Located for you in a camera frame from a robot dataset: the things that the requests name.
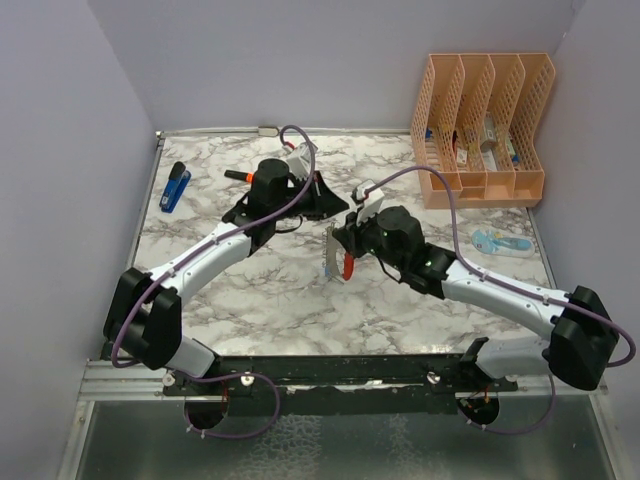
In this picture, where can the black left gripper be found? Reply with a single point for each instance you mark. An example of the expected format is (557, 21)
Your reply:
(325, 203)

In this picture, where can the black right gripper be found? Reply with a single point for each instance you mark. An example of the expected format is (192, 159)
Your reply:
(350, 235)

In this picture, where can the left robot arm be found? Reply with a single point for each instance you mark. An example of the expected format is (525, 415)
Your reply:
(144, 322)

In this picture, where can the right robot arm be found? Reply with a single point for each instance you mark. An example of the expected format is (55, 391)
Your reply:
(572, 334)

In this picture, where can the black orange highlighter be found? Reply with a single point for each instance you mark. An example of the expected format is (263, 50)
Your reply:
(239, 175)

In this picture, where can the light blue packaged item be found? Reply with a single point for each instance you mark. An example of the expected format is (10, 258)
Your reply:
(493, 242)

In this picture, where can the blue black stapler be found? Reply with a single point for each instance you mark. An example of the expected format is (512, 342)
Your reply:
(177, 182)

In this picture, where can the peach plastic desk organizer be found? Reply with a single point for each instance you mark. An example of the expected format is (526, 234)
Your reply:
(484, 111)

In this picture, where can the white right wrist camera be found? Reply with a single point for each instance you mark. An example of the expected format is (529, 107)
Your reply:
(368, 199)

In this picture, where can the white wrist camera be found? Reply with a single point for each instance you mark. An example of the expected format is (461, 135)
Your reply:
(299, 161)
(368, 199)

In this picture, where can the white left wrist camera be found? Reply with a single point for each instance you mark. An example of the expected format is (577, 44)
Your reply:
(299, 161)

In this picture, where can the white wall clip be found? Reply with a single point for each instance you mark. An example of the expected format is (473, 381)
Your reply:
(268, 131)

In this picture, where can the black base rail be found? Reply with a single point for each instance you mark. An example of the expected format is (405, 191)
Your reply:
(337, 385)

